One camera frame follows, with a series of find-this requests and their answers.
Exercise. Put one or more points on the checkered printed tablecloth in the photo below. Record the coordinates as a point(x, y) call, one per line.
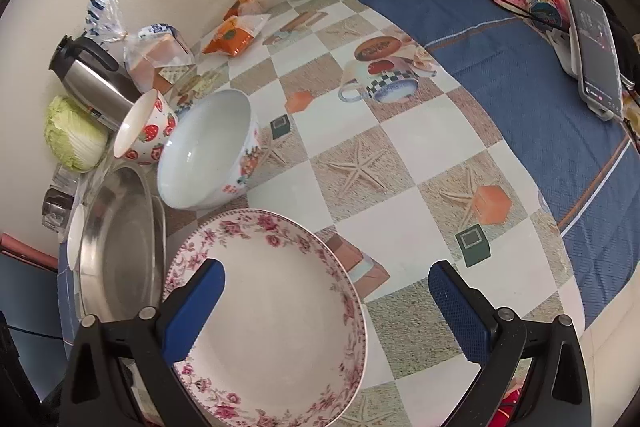
point(400, 147)

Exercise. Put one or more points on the orange snack packet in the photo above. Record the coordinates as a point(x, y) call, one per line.
point(245, 4)
point(232, 37)

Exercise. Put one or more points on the white phone stand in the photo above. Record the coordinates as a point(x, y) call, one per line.
point(565, 52)

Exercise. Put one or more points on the floral rimmed plate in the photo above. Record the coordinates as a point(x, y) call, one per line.
point(280, 307)

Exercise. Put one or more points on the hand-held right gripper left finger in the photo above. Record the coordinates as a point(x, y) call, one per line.
point(195, 307)

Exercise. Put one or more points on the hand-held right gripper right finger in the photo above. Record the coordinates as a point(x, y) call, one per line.
point(457, 312)

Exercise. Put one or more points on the stainless steel basin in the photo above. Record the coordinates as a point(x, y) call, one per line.
point(120, 247)

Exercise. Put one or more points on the clear drinking glass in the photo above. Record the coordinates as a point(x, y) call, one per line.
point(65, 177)

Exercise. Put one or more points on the smartphone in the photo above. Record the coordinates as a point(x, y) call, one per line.
point(595, 52)

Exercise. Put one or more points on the stainless steel thermos jug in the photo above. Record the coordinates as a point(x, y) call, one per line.
point(95, 92)

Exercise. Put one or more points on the large white printed bowl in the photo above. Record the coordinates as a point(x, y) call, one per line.
point(205, 147)

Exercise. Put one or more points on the bagged bread loaf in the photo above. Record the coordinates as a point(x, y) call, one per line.
point(150, 57)

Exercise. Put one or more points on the blue plaid tablecloth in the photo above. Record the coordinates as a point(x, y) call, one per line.
point(500, 57)

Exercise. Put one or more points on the napa cabbage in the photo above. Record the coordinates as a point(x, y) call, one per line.
point(75, 137)

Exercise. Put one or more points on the strawberry print bowl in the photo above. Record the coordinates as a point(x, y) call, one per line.
point(160, 127)

